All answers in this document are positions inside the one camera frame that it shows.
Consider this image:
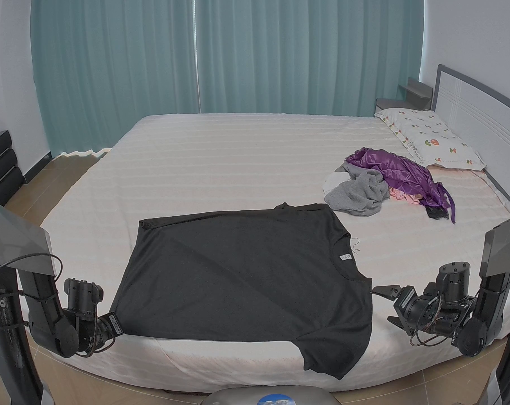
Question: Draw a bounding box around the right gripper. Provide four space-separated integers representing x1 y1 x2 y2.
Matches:
370 284 444 335

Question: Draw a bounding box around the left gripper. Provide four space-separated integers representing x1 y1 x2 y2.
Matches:
92 311 125 345

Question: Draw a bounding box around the black T-shirt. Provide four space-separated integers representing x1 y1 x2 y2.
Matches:
109 202 374 382

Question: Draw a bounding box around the bed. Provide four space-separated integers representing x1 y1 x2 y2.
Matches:
4 64 510 395

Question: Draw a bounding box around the black lace garment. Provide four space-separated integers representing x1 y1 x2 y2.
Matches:
425 205 450 222

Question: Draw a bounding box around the pink garment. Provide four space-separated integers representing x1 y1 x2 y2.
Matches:
388 186 428 206

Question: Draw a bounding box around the grey garment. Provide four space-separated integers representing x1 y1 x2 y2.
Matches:
324 162 390 218

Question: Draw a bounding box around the white garment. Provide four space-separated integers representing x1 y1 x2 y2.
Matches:
322 170 352 195

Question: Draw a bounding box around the purple satin garment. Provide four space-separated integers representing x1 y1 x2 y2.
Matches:
345 147 457 225

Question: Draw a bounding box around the white printed pillow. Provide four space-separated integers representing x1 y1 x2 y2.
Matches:
374 107 487 171

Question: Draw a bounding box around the grey bedside table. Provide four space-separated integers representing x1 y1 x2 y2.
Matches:
375 78 433 113

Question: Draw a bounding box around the blue-green curtain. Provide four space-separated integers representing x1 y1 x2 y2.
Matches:
30 0 201 157
194 0 424 117

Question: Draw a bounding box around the black cable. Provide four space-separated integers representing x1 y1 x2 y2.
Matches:
0 253 64 298

